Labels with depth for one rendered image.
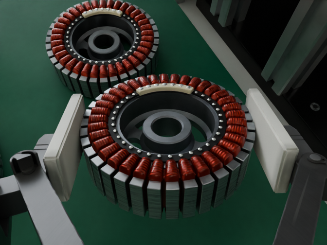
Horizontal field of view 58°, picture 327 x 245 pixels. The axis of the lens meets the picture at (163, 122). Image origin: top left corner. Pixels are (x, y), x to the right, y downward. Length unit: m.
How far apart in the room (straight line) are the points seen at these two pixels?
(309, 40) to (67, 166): 0.20
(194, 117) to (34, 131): 0.16
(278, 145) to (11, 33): 0.32
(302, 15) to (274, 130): 0.11
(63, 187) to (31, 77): 0.20
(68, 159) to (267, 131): 0.11
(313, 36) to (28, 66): 0.27
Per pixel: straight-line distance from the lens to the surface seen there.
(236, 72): 0.34
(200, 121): 0.22
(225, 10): 0.34
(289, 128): 0.19
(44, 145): 0.18
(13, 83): 0.34
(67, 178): 0.16
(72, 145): 0.18
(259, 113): 0.19
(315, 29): 0.25
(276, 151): 0.16
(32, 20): 0.40
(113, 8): 0.34
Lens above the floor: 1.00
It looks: 62 degrees down
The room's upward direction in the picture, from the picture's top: 5 degrees clockwise
